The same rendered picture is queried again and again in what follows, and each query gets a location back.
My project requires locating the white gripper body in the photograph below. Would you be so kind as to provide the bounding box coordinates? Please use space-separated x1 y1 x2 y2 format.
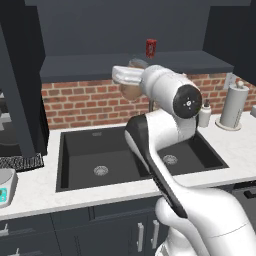
111 65 146 86

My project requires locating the dark open cabinet door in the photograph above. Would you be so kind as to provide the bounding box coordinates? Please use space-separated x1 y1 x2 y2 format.
0 19 38 158

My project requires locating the dark upper cabinet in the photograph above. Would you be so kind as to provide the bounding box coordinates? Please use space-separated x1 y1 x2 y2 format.
202 0 256 87

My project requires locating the dark lower cabinet door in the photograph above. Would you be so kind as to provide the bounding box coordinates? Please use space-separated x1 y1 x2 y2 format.
74 208 150 256
148 214 169 256

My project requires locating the white digital scale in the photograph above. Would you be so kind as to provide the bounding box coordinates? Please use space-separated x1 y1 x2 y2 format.
0 167 19 210

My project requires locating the red can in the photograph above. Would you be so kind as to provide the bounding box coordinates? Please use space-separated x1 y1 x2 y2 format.
145 38 158 60

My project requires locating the black double sink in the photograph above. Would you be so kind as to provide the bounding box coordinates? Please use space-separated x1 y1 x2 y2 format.
55 125 230 193

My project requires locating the white soap dispenser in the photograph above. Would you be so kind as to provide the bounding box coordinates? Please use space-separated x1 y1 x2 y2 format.
198 98 213 129

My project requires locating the white paper towel holder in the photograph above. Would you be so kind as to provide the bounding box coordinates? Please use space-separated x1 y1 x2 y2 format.
214 79 251 132

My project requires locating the black woven mat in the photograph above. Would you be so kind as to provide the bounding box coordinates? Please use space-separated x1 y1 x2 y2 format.
0 152 45 173

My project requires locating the dark dishwasher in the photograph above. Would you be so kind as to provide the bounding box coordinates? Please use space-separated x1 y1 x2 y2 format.
230 181 256 236

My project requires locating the dark drawer front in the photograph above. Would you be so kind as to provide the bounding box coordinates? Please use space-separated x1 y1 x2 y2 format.
0 213 54 238

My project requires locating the dark wall shelf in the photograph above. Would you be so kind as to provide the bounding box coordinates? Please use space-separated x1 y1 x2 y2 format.
39 50 235 84

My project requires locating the grey wall outlet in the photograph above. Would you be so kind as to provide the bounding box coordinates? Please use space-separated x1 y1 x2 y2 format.
225 72 238 91

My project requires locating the silver cabinet handle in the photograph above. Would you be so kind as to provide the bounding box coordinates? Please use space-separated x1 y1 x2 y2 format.
151 219 161 250
136 222 145 253

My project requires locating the silver drawer handle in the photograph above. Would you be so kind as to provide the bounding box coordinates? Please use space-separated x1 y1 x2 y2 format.
0 222 10 238

